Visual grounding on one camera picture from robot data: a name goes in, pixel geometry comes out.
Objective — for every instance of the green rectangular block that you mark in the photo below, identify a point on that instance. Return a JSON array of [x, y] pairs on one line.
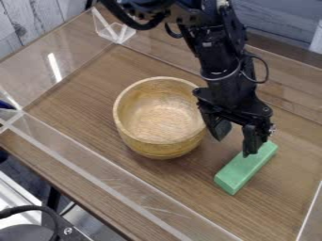
[[240, 170]]

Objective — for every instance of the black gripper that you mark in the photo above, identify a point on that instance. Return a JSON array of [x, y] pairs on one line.
[[228, 101]]

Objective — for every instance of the black metal bracket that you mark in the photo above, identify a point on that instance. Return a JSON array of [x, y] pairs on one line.
[[65, 230]]

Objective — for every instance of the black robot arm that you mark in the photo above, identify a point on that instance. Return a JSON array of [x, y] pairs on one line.
[[216, 37]]

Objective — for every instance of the black table leg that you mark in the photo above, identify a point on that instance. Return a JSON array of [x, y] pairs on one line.
[[54, 199]]

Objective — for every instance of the brown wooden bowl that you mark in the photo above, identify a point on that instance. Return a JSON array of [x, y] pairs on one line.
[[157, 117]]

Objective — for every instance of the clear acrylic corner bracket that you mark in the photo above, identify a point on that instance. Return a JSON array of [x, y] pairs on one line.
[[116, 32]]

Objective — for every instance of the clear acrylic tray wall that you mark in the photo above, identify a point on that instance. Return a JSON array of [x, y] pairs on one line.
[[141, 211]]

